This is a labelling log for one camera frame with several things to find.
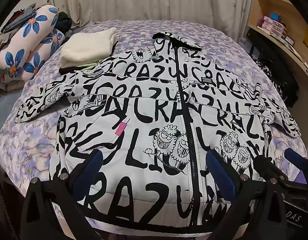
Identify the dark clothes pile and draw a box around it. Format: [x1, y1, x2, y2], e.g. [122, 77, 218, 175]
[54, 11, 80, 33]

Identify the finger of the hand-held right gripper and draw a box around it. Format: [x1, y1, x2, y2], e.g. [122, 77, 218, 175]
[254, 154, 296, 189]
[284, 148, 308, 174]

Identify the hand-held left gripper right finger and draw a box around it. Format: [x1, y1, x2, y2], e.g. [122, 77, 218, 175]
[205, 150, 288, 240]

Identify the white black graffiti print jacket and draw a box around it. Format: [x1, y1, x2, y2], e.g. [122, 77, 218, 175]
[15, 31, 302, 233]

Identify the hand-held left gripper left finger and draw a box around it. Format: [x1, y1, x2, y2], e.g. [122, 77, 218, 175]
[20, 150, 105, 240]

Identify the blue flower print rolled quilt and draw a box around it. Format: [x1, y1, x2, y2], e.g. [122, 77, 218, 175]
[0, 4, 67, 80]

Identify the grey and red clothes heap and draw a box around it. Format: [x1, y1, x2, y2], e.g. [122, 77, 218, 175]
[1, 2, 37, 33]

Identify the wooden shelf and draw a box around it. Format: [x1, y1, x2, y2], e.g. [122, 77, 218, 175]
[246, 0, 308, 93]

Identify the black white patterned cloth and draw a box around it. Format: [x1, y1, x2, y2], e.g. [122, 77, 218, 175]
[251, 57, 300, 107]

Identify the blue box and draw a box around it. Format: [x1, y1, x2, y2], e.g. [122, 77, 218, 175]
[270, 12, 285, 22]

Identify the white pleated curtain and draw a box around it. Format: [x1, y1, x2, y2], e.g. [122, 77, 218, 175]
[44, 0, 257, 29]

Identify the stack of pink boxes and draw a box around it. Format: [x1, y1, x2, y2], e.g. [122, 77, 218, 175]
[256, 15, 290, 39]

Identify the purple floral fleece blanket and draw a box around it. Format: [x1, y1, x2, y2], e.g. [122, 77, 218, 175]
[0, 19, 308, 240]

